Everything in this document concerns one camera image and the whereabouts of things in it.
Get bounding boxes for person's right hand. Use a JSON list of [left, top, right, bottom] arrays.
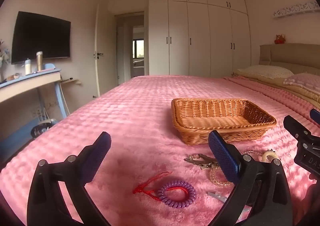
[[296, 173, 320, 226]]

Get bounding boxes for cream coil hair tie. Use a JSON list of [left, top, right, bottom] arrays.
[[262, 150, 279, 163]]

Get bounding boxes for purple coil hair tie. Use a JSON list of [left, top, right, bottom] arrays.
[[157, 180, 197, 208]]

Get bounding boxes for small wooden shelf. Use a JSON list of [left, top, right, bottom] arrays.
[[60, 78, 81, 86]]

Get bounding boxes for brown wicker basket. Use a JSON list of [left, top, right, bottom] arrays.
[[171, 98, 277, 146]]

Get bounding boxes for white and blue desk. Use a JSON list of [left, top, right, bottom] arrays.
[[0, 63, 70, 143]]

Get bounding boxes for beige padded headboard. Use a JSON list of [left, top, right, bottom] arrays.
[[259, 43, 320, 77]]

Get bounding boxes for pink plush blanket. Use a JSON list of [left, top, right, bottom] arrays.
[[0, 75, 320, 226]]

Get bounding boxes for pink ribbed blanket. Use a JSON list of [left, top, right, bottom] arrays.
[[224, 76, 320, 123]]

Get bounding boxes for clear plastic hair clip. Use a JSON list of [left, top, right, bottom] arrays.
[[207, 191, 228, 203]]

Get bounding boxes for white wardrobe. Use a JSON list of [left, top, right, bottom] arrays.
[[149, 0, 251, 78]]

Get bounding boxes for clear beaded bracelet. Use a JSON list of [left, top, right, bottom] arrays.
[[209, 168, 235, 187]]

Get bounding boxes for flower bouquet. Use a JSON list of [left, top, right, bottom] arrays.
[[0, 39, 11, 82]]

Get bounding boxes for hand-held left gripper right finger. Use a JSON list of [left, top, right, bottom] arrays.
[[208, 130, 293, 226]]

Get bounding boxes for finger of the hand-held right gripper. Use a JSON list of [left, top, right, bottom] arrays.
[[309, 108, 320, 126], [283, 115, 320, 143]]

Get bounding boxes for hallway window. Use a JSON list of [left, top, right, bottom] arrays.
[[132, 39, 145, 58]]

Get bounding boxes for black television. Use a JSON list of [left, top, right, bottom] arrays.
[[11, 11, 71, 65]]

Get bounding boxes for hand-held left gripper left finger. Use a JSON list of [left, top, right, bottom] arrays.
[[26, 131, 112, 226]]

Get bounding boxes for silver metal clips with ring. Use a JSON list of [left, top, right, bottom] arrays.
[[184, 153, 220, 171]]

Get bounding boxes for beige quilt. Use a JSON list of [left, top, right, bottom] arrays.
[[233, 70, 320, 112]]

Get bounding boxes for white carved wall shelf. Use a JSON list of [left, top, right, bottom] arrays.
[[272, 1, 320, 19]]

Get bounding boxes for white floral pillow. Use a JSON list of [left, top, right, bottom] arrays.
[[236, 65, 295, 79]]

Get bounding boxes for white door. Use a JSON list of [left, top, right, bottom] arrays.
[[94, 3, 104, 98]]

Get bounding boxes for pink patterned pillow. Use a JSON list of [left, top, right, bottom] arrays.
[[283, 73, 320, 96]]

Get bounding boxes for floor fan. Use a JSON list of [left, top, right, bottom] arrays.
[[31, 118, 54, 139]]

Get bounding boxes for red string bracelet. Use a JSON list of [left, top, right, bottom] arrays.
[[132, 171, 173, 203]]

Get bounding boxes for gold thermos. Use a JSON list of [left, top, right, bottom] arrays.
[[36, 51, 44, 71]]

